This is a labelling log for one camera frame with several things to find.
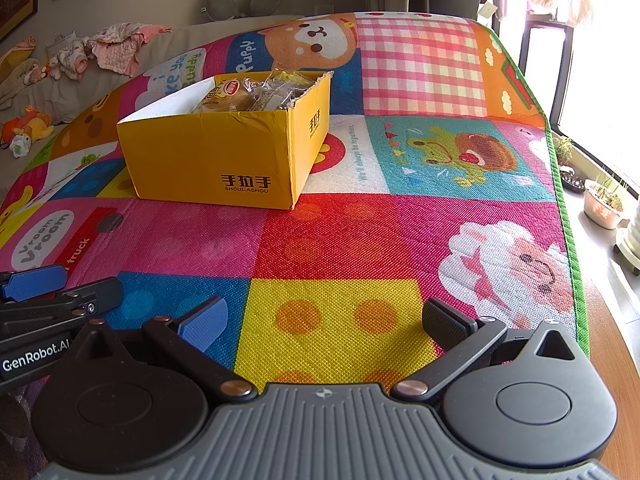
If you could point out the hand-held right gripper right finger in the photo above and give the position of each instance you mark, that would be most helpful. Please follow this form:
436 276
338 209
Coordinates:
445 325

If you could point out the colourful cartoon play mat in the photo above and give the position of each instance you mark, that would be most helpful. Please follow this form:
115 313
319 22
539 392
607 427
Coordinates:
350 240

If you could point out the orange plush toy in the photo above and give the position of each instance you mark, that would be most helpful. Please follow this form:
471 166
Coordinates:
31 124

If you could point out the pink folded cloth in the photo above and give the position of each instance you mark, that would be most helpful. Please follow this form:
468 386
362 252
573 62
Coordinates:
24 46

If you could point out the brown cake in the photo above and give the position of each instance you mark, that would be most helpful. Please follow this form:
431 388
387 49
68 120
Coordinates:
267 97

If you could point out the white flower pot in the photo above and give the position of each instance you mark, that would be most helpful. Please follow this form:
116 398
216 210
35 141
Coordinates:
602 210

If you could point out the grey sofa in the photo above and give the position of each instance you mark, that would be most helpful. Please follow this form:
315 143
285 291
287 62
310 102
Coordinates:
165 45

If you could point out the bread bun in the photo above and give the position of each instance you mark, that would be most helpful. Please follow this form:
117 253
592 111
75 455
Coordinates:
225 94

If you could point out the yellow cardboard box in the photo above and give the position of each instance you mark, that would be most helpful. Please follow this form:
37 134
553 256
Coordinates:
210 160

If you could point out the white round container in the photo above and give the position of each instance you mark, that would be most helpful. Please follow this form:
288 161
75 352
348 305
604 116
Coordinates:
630 245

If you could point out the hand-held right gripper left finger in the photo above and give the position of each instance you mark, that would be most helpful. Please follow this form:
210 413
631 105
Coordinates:
202 321

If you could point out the small patterned baby garment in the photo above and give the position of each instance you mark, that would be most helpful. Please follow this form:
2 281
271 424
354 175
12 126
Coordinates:
70 60

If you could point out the dark patterned cloth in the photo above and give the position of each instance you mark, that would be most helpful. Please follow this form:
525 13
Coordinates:
15 425

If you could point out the dark plant pot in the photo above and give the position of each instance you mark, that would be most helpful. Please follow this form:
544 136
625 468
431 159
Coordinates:
571 177

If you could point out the small white green plush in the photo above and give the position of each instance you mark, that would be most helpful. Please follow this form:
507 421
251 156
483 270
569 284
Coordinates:
20 144

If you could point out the pink baby clothes pile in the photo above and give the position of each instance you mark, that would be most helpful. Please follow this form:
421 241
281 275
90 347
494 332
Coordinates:
122 47

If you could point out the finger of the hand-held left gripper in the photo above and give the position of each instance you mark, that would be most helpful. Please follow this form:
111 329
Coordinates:
37 282
100 291

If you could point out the black window frame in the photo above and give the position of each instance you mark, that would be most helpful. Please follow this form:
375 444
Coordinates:
564 70

